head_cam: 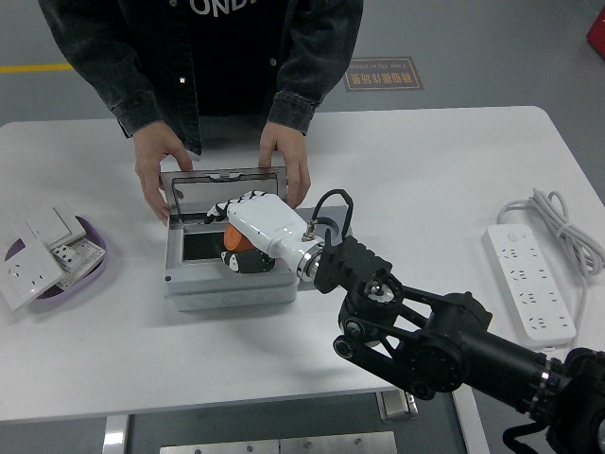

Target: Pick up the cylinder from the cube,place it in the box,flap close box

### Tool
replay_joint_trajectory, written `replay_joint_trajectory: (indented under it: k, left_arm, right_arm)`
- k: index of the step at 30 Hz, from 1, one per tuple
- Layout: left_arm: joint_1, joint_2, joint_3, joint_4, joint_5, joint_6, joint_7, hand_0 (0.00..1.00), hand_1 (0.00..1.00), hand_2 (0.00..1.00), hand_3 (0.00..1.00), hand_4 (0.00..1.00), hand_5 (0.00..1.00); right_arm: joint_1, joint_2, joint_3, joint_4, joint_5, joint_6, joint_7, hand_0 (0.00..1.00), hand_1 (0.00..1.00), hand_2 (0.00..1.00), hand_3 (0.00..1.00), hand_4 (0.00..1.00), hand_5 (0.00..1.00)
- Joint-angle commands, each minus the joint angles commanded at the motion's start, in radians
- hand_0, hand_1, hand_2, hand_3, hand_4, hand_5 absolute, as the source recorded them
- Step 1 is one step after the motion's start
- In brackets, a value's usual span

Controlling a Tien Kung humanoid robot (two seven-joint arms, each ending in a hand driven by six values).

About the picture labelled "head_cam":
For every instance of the person's left forearm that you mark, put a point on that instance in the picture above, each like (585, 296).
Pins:
(307, 80)

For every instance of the person's right forearm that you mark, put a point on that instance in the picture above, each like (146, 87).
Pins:
(118, 90)

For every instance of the orange cylinder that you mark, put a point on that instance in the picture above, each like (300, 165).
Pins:
(236, 239)

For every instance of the white rocker switch plate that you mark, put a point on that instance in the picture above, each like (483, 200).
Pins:
(52, 222)

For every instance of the grey electrical enclosure box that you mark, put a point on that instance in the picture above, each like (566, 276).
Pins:
(227, 288)

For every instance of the person's right hand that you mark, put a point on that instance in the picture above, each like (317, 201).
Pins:
(153, 156)

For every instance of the purple shallow tray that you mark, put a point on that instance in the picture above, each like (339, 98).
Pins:
(82, 287)

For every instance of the dark floor sign orange text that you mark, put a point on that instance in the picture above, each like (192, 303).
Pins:
(387, 74)

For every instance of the white power strip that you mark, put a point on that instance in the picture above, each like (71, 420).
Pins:
(529, 284)

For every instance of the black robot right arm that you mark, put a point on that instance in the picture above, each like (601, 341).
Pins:
(449, 340)

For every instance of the person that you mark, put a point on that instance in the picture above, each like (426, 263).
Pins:
(227, 57)

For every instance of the smoky transparent box lid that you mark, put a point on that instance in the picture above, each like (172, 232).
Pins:
(198, 194)

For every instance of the dark grey cube with hole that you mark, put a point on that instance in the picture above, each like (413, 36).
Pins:
(334, 218)

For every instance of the red object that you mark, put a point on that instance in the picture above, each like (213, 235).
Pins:
(597, 30)

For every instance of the yellow floor tape line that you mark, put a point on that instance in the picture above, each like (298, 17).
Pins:
(33, 68)

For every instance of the upturned white socket module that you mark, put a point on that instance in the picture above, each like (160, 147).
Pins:
(75, 257)

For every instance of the white wall socket plate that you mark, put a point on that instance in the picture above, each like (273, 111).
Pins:
(26, 281)

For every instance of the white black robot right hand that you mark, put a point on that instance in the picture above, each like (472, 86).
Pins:
(269, 227)

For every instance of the grey metal table bracket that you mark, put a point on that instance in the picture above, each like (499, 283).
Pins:
(394, 409)

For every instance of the grey metal base plate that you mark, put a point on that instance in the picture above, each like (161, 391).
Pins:
(279, 444)

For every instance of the person's left hand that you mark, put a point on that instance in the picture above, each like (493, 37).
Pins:
(293, 151)

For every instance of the white table leg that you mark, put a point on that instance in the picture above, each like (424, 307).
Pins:
(115, 435)
(472, 430)

